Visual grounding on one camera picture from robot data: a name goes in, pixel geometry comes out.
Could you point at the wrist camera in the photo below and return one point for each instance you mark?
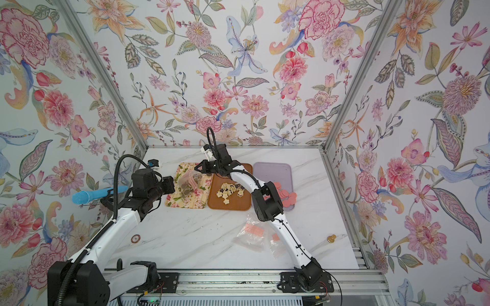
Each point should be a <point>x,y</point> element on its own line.
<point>207,150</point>
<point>153,163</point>

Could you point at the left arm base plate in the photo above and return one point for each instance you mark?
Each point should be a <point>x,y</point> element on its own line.
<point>166,283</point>

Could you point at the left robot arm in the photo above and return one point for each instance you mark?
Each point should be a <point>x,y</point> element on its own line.
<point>80,280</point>

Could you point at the floral pattern tray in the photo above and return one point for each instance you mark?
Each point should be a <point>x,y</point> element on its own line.
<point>193,202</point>

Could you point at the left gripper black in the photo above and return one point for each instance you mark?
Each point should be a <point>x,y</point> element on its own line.
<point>166,180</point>

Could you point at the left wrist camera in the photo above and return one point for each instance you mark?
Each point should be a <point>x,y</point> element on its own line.
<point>153,163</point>

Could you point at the small brass knob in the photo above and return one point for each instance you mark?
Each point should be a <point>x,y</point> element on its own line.
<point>331,238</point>

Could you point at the bag of pink cookies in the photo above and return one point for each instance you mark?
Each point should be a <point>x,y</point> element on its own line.
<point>277,247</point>

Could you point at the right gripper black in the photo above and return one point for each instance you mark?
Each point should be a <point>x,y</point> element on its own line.
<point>206,167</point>

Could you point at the pile of pink cookies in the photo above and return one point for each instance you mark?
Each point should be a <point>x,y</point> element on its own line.
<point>289,199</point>

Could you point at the blue microphone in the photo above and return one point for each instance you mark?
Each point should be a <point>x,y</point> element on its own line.
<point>86,197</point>

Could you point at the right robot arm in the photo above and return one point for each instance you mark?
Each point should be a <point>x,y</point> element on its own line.
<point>268,208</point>

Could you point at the pile of cream star cookies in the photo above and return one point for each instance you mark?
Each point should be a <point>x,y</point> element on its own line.
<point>227,190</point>

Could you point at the lilac plastic tray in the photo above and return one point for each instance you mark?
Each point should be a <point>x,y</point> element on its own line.
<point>275,172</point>

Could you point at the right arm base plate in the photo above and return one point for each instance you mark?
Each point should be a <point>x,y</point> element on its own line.
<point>291,282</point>

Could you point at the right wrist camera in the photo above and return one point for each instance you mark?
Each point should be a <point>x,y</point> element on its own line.
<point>207,150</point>

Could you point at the brown wooden tray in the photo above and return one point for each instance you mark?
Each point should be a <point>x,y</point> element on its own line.
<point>236,203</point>

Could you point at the bag of cream cookies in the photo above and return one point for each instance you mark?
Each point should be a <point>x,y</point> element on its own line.
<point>251,235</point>

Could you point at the bag of brown cookies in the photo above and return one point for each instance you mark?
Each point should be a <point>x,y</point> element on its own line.
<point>191,183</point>

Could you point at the black microphone stand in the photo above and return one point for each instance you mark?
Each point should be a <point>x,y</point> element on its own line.
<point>107,199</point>

